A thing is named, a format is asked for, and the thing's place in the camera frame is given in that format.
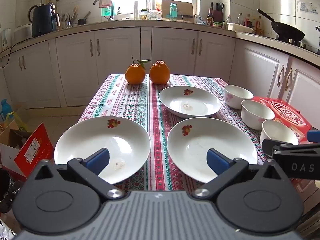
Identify brown cardboard sheet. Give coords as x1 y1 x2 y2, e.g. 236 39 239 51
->
161 0 194 18

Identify white woven sack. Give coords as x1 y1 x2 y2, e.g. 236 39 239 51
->
0 219 16 240

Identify red cardboard box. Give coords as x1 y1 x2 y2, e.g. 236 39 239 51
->
14 122 55 178

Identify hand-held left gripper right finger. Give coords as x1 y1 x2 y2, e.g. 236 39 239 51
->
191 148 283 202

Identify small black pot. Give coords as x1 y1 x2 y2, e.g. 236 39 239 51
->
77 11 92 26

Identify white electric kettle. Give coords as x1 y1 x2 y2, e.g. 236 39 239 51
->
1 28 13 51

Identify red gift box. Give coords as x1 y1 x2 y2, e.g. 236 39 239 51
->
252 96 320 200

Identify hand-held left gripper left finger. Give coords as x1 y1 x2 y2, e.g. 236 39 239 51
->
34 148 125 201

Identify white plate with fruit print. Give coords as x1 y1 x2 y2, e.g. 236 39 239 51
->
54 116 151 185
167 120 258 184
158 86 222 118

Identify yellow green bag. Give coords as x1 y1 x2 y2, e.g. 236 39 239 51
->
4 111 28 131

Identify glass pitcher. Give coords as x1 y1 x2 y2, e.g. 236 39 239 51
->
149 10 163 21

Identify blue plastic bottle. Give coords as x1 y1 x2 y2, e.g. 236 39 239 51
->
0 99 13 122

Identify utensil holder with utensils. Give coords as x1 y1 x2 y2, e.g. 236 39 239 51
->
59 6 78 28

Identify white ceramic bowl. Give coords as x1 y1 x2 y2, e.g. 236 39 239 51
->
260 119 299 153
241 99 276 131
223 85 254 110

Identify black plastic bag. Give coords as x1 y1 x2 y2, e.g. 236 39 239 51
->
0 169 23 213

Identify white kitchen cabinets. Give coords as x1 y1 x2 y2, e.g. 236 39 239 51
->
0 20 320 120

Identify green bottle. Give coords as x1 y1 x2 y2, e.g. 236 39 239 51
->
101 5 113 18

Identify patterned tablecloth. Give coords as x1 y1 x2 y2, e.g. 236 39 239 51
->
78 74 269 192

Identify dark air fryer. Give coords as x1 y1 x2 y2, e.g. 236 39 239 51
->
28 4 58 38

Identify black knife block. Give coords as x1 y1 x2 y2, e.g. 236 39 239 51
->
211 2 224 23

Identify bumpy orange without leaf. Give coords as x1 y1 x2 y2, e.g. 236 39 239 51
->
149 60 171 85

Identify white plastic tray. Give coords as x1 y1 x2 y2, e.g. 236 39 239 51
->
227 23 254 34

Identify brown cardboard box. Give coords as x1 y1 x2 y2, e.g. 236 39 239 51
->
0 129 33 172

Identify orange with green leaf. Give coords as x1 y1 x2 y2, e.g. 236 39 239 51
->
125 56 151 85

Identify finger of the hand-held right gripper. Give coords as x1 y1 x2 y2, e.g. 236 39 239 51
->
261 138 320 159
307 130 320 143

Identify black wok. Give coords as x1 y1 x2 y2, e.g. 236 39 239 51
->
257 9 306 42

